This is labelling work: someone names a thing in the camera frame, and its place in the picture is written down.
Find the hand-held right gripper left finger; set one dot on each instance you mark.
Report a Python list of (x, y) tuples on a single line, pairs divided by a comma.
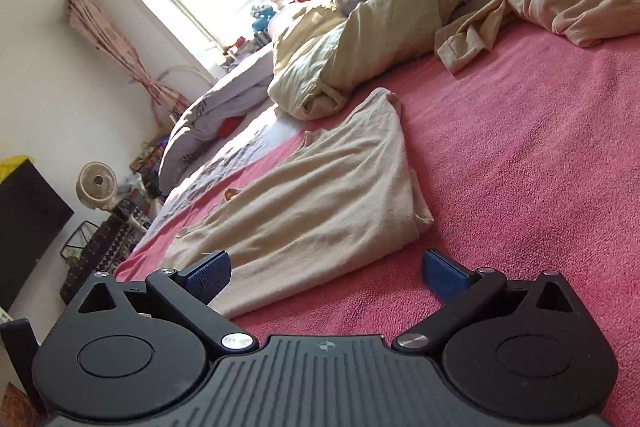
[(207, 274)]

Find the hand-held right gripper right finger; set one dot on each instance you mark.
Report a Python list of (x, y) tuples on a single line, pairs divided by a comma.
[(442, 277)]

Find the beige long-sleeve shirt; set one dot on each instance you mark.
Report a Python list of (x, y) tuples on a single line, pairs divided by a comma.
[(325, 187)]

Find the beige pants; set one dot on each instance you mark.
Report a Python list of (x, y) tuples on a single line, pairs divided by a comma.
[(575, 2)]

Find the dark patterned cloth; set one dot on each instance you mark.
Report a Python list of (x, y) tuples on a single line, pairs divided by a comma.
[(107, 242)]

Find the pile of colourful toys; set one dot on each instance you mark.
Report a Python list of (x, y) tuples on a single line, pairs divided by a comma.
[(150, 167)]

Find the white fan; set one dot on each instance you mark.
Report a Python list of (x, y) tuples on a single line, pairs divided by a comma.
[(97, 184)]

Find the pink towel blanket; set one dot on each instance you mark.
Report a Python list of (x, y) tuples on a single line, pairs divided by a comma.
[(525, 157)]

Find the red cloth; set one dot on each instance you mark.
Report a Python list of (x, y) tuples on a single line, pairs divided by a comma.
[(230, 124)]

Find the lilac folded duvet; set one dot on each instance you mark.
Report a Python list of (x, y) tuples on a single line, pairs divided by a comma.
[(210, 107)]

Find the black television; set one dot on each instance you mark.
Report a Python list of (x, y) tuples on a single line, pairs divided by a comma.
[(30, 227)]

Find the black panel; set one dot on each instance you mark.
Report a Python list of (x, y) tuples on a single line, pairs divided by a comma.
[(20, 357)]

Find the yellow bag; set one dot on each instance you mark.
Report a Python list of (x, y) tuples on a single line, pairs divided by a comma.
[(11, 167)]

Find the pink floral curtain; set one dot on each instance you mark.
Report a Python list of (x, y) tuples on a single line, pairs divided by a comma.
[(125, 52)]

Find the khaki jacket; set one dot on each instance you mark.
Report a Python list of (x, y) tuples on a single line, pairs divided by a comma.
[(350, 42)]

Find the blue toy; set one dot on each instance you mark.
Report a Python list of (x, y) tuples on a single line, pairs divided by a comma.
[(263, 18)]

